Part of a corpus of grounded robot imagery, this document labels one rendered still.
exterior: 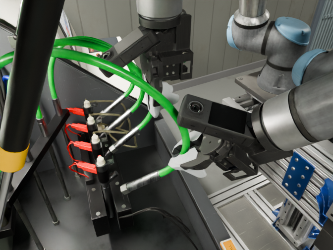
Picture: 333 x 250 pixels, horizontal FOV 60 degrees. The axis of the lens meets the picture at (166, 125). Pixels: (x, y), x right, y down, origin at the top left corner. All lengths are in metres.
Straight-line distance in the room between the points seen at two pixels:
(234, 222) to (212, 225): 0.91
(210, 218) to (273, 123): 0.44
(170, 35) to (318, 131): 0.29
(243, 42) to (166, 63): 0.59
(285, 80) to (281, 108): 0.70
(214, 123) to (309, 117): 0.12
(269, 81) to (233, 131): 0.70
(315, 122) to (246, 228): 1.34
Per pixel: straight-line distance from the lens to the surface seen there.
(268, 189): 1.88
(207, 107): 0.42
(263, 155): 0.46
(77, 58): 0.44
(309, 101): 0.37
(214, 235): 0.76
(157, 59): 0.52
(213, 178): 2.13
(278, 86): 1.10
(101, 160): 0.67
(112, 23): 2.44
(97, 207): 0.78
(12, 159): 0.21
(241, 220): 1.70
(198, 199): 0.81
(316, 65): 0.53
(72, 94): 0.93
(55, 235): 0.94
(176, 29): 0.52
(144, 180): 0.58
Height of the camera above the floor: 1.60
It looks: 39 degrees down
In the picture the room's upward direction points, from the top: straight up
